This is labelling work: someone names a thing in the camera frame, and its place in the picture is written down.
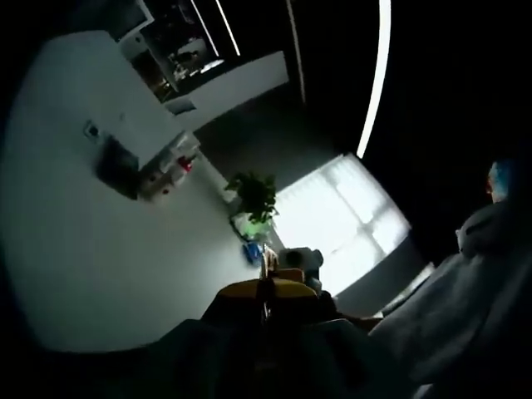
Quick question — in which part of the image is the dark green packet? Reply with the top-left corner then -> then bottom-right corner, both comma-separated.
96,139 -> 140,201

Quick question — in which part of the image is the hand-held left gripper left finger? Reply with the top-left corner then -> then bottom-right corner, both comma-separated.
136,278 -> 267,399

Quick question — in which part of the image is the blue tissue pack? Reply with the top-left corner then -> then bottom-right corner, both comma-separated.
242,242 -> 264,265

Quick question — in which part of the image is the red collar skincare bottle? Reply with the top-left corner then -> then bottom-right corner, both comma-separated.
165,151 -> 200,196

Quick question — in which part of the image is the large window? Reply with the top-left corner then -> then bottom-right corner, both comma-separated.
273,153 -> 412,292

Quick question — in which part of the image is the small white skincare bottle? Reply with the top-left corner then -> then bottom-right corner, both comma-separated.
139,164 -> 175,196
155,174 -> 188,203

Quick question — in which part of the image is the small gold packet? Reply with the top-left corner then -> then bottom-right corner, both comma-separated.
258,244 -> 280,292

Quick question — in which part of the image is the white partition screen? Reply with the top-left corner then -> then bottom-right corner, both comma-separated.
110,0 -> 153,42

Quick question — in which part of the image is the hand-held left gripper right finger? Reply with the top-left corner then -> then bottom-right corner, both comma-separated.
268,277 -> 400,399

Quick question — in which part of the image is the person's grey shirt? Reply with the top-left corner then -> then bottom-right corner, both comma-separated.
369,199 -> 532,392

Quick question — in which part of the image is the long ceiling light strip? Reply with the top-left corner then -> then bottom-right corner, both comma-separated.
356,0 -> 392,159

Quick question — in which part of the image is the potted green plant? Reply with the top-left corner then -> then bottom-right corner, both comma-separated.
224,170 -> 280,246

